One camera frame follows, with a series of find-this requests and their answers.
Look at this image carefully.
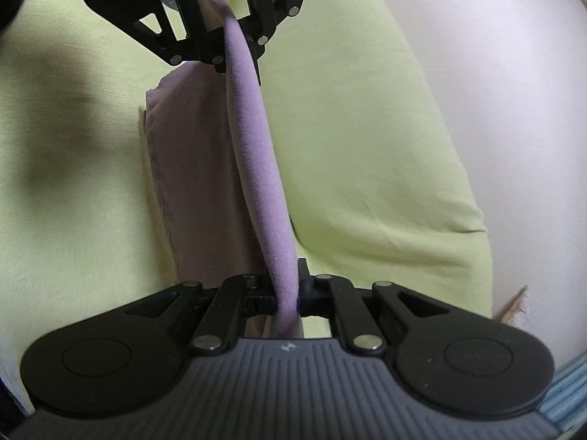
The beige cloth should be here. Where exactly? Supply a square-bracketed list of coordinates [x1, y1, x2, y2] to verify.
[494, 285, 529, 327]

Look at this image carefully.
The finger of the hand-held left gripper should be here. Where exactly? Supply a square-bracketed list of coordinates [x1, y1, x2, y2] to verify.
[120, 0, 227, 74]
[236, 0, 317, 62]

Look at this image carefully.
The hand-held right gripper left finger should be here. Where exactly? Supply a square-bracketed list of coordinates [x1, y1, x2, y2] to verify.
[125, 272, 278, 356]

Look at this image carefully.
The purple shirt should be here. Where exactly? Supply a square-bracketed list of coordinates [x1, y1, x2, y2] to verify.
[138, 0, 306, 337]

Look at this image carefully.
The light green bed sheet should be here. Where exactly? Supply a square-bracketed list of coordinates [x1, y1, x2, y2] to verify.
[0, 0, 496, 415]

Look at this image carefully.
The blue striped cloth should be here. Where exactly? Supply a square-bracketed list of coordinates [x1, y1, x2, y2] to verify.
[545, 355, 587, 432]

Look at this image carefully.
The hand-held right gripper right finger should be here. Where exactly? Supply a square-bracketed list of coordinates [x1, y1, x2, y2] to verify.
[296, 258, 453, 353]

